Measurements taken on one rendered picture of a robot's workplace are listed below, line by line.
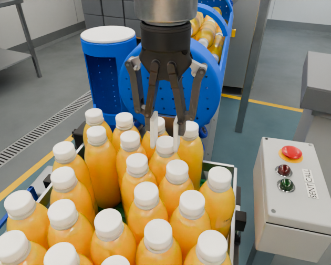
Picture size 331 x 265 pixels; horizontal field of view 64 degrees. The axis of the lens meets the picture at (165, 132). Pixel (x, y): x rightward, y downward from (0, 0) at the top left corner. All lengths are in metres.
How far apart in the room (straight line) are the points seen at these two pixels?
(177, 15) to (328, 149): 0.84
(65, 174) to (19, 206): 0.08
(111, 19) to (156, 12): 4.35
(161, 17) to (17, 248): 0.35
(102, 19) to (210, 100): 4.21
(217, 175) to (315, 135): 0.65
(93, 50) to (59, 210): 1.05
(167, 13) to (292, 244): 0.40
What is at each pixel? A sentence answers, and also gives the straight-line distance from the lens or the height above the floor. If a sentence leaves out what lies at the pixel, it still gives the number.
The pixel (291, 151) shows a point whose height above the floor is 1.11.
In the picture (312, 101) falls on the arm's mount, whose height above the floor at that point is 1.03.
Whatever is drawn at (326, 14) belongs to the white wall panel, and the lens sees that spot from 5.94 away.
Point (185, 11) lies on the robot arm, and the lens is 0.38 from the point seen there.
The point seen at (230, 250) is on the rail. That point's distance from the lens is 0.54.
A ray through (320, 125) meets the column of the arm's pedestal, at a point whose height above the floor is 0.92.
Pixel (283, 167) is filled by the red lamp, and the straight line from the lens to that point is 0.51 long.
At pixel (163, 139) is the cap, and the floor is 1.11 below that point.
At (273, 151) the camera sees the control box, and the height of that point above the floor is 1.10.
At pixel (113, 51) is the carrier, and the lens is 1.37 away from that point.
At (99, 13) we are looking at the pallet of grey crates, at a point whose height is 0.44.
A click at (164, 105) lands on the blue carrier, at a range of 0.75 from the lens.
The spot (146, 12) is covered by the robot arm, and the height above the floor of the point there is 1.36.
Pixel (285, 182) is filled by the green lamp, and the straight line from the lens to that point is 0.48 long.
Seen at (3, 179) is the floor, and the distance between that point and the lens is 2.31.
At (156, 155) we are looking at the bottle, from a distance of 0.53.
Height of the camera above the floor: 1.43
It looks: 36 degrees down
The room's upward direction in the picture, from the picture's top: straight up
